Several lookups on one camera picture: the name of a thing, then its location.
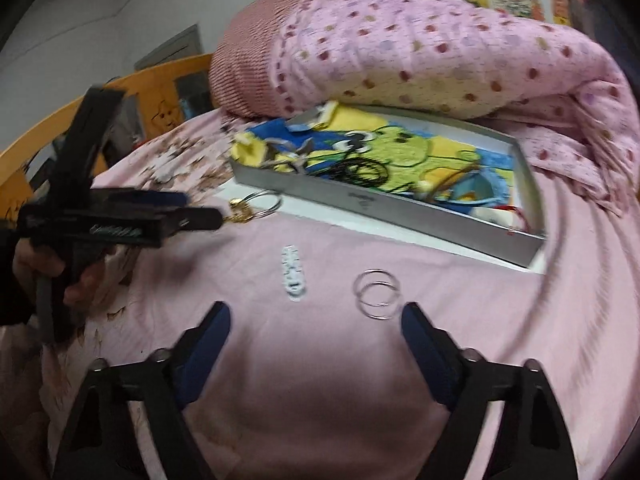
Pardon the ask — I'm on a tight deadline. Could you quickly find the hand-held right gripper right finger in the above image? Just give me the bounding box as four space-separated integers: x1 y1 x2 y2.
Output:
401 302 578 480

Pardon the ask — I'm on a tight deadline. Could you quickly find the beige hair claw clip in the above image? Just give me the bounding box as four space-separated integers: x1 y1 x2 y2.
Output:
259 136 315 175

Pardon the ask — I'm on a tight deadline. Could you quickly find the dark bead necklace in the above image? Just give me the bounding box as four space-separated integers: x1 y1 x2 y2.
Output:
307 154 392 192

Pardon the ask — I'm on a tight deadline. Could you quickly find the key ring with gold charm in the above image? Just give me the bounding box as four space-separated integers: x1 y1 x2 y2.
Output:
229 191 283 224

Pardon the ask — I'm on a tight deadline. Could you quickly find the red checked pillow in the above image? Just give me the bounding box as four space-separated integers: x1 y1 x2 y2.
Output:
209 0 306 121

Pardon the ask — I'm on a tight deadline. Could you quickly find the person's left hand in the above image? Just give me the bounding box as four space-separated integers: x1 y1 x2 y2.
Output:
12 247 103 311

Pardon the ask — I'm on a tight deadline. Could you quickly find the blue smartwatch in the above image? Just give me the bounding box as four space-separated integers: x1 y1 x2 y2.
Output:
425 169 497 217

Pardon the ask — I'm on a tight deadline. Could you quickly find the pink floral bedsheet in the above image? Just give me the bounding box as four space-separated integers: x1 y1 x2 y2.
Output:
0 110 640 480

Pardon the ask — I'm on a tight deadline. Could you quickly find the silver hoop ring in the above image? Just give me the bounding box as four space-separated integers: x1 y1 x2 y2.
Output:
356 282 397 320
352 270 401 307

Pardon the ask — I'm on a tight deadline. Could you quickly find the grey metal tin box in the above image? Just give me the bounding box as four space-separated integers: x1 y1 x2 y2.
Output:
229 104 547 268

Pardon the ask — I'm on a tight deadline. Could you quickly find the black white patterned hair clip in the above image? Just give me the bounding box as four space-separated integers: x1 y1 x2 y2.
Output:
279 245 308 304

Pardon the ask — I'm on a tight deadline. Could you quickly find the red cord bracelet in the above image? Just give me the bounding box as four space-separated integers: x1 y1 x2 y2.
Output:
497 204 532 237

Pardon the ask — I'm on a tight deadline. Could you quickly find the pink polka dot quilt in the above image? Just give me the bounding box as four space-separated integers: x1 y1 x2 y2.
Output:
270 0 640 216

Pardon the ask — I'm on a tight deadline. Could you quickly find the wooden bed frame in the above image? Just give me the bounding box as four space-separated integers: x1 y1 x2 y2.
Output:
0 53 213 221

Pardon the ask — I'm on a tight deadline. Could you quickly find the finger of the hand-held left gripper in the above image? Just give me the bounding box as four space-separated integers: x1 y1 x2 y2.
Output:
162 206 224 236
135 190 190 209

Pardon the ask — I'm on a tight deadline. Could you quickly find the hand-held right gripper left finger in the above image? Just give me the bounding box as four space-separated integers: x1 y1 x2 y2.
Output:
52 301 232 480

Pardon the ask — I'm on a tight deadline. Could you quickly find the green dinosaur drawing paper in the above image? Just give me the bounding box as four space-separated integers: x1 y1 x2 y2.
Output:
231 102 521 211

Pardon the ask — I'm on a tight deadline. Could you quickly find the grey door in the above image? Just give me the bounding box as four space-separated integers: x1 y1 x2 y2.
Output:
134 24 213 111

